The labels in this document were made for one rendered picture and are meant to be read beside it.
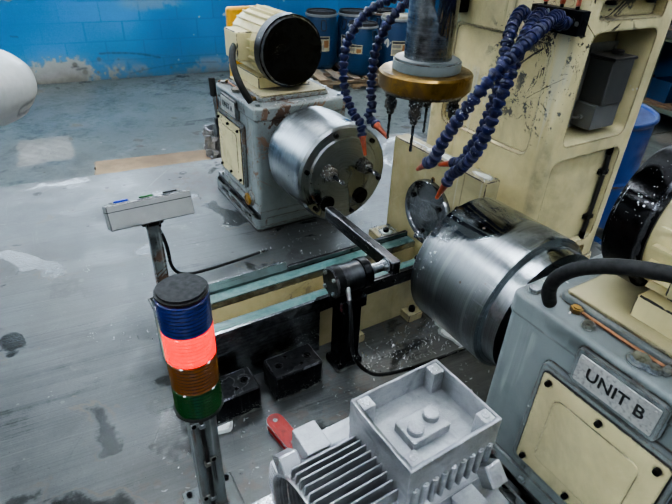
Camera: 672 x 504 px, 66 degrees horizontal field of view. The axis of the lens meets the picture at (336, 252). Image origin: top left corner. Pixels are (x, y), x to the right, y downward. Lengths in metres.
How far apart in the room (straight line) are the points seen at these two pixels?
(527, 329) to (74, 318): 0.96
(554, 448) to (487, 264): 0.27
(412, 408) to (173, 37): 6.21
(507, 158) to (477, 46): 0.25
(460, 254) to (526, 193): 0.34
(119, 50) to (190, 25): 0.84
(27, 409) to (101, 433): 0.16
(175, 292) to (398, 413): 0.28
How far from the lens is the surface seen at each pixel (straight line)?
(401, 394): 0.61
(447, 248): 0.87
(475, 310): 0.83
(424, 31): 1.00
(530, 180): 1.14
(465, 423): 0.60
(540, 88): 1.12
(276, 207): 1.50
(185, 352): 0.62
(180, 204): 1.13
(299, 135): 1.27
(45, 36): 6.52
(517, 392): 0.81
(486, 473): 0.60
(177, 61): 6.66
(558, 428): 0.76
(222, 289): 1.09
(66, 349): 1.22
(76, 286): 1.40
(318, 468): 0.57
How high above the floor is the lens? 1.56
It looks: 33 degrees down
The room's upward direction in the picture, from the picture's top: 2 degrees clockwise
